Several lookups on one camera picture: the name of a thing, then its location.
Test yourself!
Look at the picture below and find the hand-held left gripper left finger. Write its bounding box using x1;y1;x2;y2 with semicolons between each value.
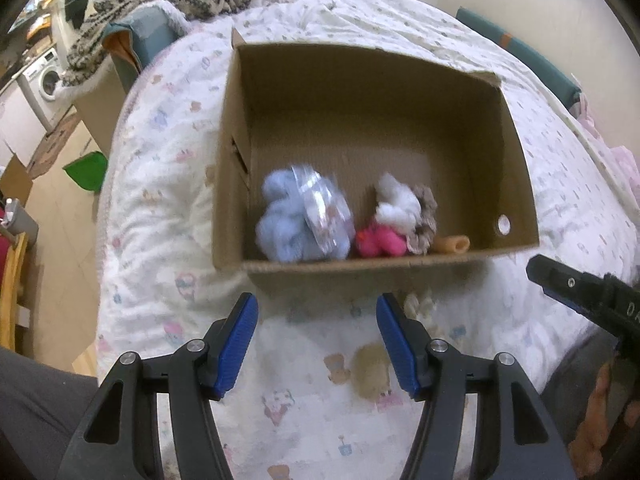
55;292;261;480

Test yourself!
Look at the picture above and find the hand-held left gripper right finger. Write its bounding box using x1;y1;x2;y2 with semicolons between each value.
375;292;576;480

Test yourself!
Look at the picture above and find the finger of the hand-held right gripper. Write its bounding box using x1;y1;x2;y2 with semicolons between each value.
526;254;612;322

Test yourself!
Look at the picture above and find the cream scrunchie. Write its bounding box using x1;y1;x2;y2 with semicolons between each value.
402;290;438;326

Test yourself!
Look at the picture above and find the pink plush toy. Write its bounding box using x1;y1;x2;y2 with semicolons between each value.
355;222;406;259

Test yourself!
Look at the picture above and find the small orange soft tube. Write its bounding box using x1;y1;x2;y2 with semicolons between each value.
432;235;471;255

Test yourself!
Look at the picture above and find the beige patterned scrunchie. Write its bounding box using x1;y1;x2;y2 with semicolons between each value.
405;185;438;255

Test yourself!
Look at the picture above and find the light blue plush toy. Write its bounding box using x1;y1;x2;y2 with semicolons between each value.
256;166;326;263

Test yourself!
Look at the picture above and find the white fluffy scrunchie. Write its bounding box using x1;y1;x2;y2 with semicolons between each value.
375;172;423;236

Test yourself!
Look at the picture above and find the clear plastic bag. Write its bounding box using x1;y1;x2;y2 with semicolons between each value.
292;167;356;261

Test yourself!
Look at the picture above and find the brown cardboard box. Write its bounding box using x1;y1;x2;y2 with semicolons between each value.
211;29;542;311

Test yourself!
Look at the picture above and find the person's right hand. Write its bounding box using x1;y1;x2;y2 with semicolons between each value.
565;357;640;480

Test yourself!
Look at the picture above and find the person's grey trouser leg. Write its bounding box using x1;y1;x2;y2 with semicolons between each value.
0;347;101;480
542;330;621;406

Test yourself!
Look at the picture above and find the pink cloth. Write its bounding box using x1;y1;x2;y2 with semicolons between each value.
575;95;640;196

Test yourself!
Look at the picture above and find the teal headboard cushion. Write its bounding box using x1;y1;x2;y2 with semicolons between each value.
456;7;583;111

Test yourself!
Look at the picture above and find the green plastic bin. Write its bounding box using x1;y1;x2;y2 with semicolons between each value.
62;152;108;193

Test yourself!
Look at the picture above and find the red and yellow rack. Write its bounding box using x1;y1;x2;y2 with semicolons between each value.
0;225;31;351

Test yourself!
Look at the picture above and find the grey plastic container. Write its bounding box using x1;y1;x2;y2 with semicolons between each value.
0;199;40;246

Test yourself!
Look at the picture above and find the beige armchair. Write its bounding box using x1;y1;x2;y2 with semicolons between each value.
55;55;131;161

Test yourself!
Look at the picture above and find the brown patterned rug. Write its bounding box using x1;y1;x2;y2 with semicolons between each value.
25;110;81;178

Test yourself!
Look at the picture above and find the folded cardboard box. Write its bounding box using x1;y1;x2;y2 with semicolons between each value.
0;154;33;206

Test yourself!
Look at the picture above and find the white kitchen cabinet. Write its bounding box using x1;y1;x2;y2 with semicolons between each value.
0;85;48;161

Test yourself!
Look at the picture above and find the white washing machine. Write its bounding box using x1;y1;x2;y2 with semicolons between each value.
17;49;68;128

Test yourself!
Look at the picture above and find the black hanging garment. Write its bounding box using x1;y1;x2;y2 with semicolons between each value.
65;0;90;28

